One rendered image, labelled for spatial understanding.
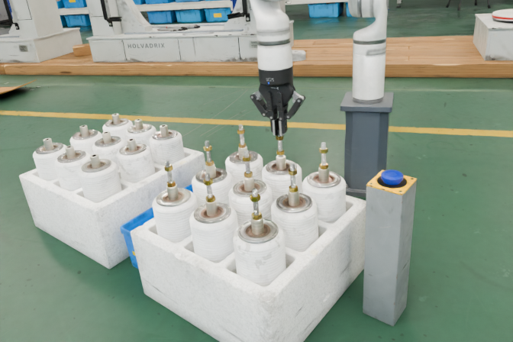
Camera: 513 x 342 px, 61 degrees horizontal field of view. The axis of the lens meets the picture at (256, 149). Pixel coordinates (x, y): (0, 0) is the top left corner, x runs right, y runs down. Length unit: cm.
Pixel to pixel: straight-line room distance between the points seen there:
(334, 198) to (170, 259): 37
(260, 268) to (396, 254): 26
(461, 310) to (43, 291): 97
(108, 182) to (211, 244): 41
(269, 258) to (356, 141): 64
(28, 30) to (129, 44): 96
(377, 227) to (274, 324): 26
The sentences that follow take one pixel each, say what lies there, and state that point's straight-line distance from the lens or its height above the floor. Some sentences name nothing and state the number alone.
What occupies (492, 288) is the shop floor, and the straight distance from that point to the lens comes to 115.
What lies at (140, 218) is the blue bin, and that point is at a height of 11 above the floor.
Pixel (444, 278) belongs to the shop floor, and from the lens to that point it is 114.
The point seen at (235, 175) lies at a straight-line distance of 108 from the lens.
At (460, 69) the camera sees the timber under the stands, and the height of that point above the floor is 5.
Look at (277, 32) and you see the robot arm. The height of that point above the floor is 57.
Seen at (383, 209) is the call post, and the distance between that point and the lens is 84.
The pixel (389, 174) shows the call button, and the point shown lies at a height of 33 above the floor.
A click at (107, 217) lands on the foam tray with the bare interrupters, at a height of 15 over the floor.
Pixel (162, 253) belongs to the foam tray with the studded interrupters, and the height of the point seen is 17.
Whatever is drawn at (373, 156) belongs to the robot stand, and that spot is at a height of 14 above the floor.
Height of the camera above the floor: 71
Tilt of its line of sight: 24 degrees down
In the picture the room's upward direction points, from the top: 5 degrees counter-clockwise
